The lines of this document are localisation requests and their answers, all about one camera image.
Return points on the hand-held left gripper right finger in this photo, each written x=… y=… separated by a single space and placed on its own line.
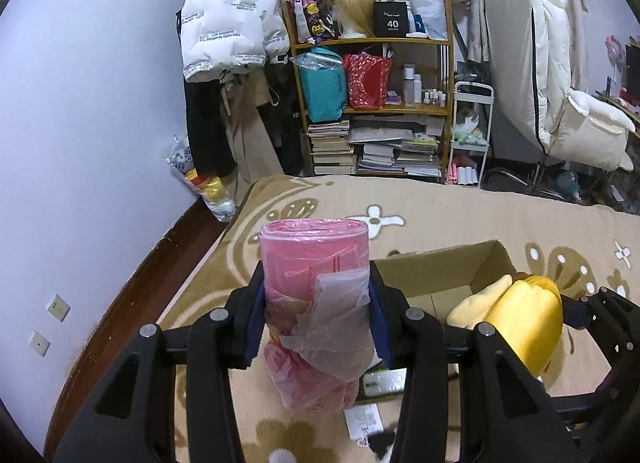
x=380 y=333

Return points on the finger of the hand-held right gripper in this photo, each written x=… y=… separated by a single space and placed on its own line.
x=615 y=313
x=585 y=403

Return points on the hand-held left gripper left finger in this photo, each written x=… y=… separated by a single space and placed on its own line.
x=257 y=323

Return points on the cardboard box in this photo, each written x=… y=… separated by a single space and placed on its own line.
x=430 y=268

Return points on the pink plastic bag roll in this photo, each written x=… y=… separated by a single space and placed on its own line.
x=310 y=253

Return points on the yellow plush toy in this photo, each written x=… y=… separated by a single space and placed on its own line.
x=525 y=318

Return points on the soft toys in cart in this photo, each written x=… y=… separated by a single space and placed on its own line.
x=470 y=130

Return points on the white paper label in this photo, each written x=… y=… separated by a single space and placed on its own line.
x=365 y=420

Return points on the black and white plush toy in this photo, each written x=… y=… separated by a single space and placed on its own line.
x=382 y=445

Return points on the clear plastic bag of toys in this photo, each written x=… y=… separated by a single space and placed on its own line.
x=215 y=193

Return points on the beige patterned blanket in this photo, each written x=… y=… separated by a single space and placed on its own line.
x=450 y=213

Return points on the beige hanging coat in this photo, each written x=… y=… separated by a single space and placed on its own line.
x=250 y=143

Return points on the pile of books and papers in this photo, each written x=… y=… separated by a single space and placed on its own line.
x=395 y=150

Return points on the stack of books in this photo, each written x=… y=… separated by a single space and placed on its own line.
x=330 y=148

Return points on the black hanging bag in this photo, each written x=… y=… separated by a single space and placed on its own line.
x=290 y=133

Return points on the black hanging garment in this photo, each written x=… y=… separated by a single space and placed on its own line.
x=205 y=133

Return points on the teal bag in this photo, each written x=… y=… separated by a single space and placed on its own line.
x=322 y=93

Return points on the row of cosmetic bottles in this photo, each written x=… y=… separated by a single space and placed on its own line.
x=412 y=88

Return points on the red patterned bag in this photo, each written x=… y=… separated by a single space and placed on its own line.
x=367 y=85

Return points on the white trolley cart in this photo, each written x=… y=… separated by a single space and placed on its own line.
x=472 y=87

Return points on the pink desk ornament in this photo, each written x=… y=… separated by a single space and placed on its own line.
x=615 y=48

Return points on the white padded recliner chair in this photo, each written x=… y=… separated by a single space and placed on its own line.
x=550 y=53

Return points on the wooden shelf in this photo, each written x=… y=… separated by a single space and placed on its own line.
x=370 y=42

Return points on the white puffer jacket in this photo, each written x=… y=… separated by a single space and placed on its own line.
x=225 y=18

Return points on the black box with white print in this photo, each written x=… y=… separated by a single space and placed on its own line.
x=392 y=20

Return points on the purple printed packet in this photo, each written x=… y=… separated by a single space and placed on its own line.
x=307 y=8

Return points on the blonde wig on stand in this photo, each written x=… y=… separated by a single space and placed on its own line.
x=350 y=8

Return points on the white plastic bag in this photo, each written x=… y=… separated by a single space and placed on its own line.
x=427 y=3

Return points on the white wall socket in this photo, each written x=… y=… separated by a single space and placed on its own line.
x=39 y=343
x=58 y=308

